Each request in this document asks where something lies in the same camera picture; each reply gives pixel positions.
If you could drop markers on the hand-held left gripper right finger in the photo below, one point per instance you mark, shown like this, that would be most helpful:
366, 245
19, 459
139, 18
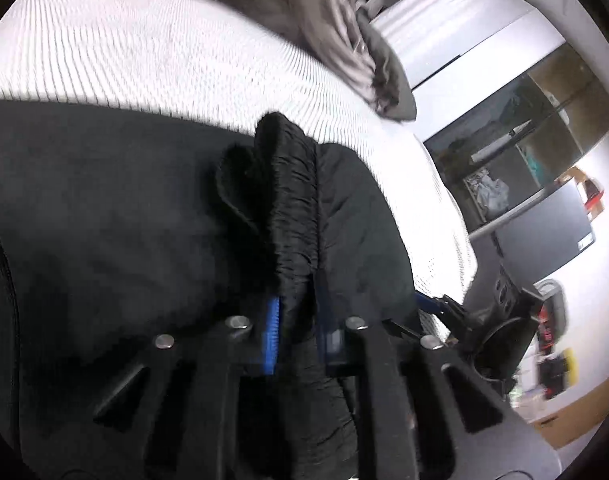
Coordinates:
329, 340

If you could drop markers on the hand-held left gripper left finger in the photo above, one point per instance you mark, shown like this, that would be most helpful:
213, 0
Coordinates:
272, 335

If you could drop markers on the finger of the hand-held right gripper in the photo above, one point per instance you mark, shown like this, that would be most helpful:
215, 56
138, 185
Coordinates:
402, 329
429, 304

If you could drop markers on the black pants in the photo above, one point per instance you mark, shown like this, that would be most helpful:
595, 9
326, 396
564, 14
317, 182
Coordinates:
109, 210

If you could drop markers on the black monitor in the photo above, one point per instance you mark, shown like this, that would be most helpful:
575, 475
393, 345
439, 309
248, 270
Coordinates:
544, 230

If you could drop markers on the light wooden table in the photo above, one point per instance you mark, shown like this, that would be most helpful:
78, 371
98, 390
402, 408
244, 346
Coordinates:
574, 420

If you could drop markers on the white cloth bundle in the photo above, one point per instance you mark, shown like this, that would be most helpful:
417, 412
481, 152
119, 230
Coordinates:
489, 195

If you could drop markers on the dark glass cabinet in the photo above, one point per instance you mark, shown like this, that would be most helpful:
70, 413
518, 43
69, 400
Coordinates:
524, 125

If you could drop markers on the white curtain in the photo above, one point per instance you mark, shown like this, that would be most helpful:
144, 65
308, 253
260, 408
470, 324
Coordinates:
444, 25

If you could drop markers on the grey duvet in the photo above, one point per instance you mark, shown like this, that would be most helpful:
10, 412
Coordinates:
309, 20

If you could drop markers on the grey honeycomb mattress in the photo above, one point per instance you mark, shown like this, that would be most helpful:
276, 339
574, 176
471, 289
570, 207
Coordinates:
134, 50

